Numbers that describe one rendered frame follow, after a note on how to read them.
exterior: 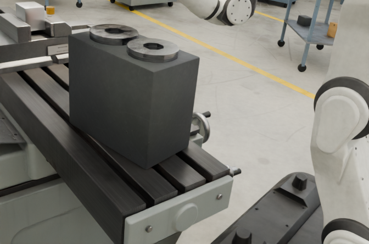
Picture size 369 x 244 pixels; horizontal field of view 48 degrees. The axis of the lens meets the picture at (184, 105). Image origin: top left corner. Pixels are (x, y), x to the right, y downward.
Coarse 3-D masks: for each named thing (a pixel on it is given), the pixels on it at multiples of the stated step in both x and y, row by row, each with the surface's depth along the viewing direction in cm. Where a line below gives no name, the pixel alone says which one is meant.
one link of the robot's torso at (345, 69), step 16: (352, 0) 82; (368, 0) 81; (352, 16) 85; (368, 16) 83; (336, 32) 89; (352, 32) 87; (368, 32) 85; (336, 48) 90; (352, 48) 88; (368, 48) 86; (336, 64) 91; (352, 64) 89; (368, 64) 87; (336, 80) 91; (352, 80) 89; (368, 80) 88; (368, 96) 87; (368, 128) 89
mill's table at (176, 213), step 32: (64, 64) 118; (0, 96) 105; (32, 96) 94; (64, 96) 95; (32, 128) 89; (64, 128) 83; (64, 160) 78; (96, 160) 74; (128, 160) 75; (192, 160) 78; (96, 192) 69; (128, 192) 67; (160, 192) 68; (192, 192) 71; (224, 192) 75; (128, 224) 63; (160, 224) 67; (192, 224) 72
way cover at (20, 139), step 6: (0, 114) 99; (0, 120) 96; (6, 120) 97; (0, 126) 94; (6, 126) 94; (12, 126) 95; (0, 132) 91; (6, 132) 92; (12, 132) 92; (18, 132) 93; (0, 138) 88; (6, 138) 89; (12, 138) 90; (18, 138) 91
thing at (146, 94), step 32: (96, 32) 75; (128, 32) 77; (96, 64) 74; (128, 64) 68; (160, 64) 68; (192, 64) 72; (96, 96) 76; (128, 96) 70; (160, 96) 68; (192, 96) 76; (96, 128) 79; (128, 128) 73; (160, 128) 72; (160, 160) 75
